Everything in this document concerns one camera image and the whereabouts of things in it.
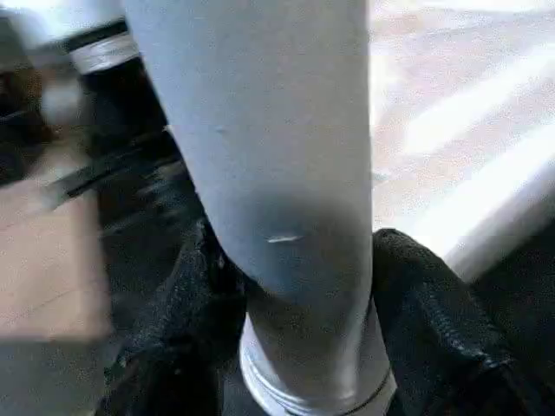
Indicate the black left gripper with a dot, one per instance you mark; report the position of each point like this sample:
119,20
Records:
117,167

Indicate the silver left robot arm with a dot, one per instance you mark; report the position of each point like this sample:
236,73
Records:
104,56

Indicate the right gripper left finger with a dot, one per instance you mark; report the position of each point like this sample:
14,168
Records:
182,329

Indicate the white plastic table leg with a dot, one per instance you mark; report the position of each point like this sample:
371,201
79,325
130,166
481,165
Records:
277,130

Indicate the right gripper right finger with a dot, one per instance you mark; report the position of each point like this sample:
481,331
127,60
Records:
442,346

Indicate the black work mat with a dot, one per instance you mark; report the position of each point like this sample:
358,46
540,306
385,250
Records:
520,281

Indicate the white plastic table top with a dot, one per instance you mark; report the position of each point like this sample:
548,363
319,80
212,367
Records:
455,130

